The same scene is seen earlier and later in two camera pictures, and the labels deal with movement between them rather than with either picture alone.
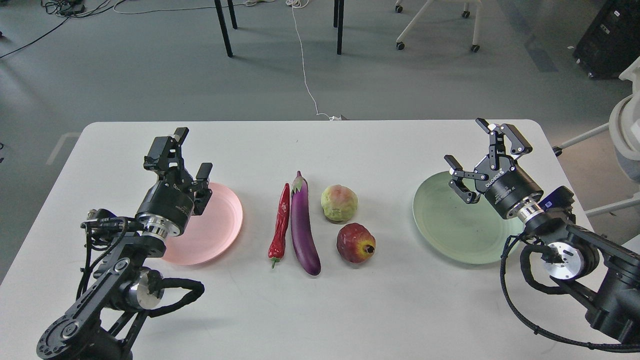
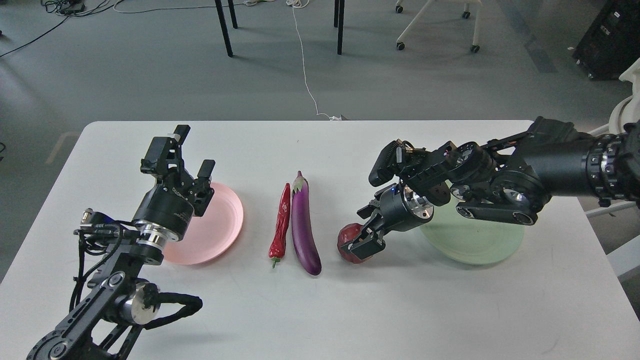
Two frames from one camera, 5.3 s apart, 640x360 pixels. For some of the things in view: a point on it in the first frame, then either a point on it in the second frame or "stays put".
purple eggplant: [304, 239] stays put
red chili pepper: [276, 247] stays put
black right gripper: [504, 185] → [397, 208]
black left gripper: [170, 203] stays put
